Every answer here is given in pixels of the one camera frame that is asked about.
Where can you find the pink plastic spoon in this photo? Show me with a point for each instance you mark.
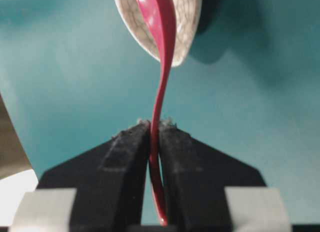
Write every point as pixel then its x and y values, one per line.
pixel 160 18

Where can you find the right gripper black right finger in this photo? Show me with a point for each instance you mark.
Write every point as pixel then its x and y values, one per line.
pixel 195 176

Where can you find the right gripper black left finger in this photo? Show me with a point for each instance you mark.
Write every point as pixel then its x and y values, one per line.
pixel 109 180

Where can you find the speckled ceramic spoon rest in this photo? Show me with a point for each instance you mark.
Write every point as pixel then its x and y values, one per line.
pixel 187 20

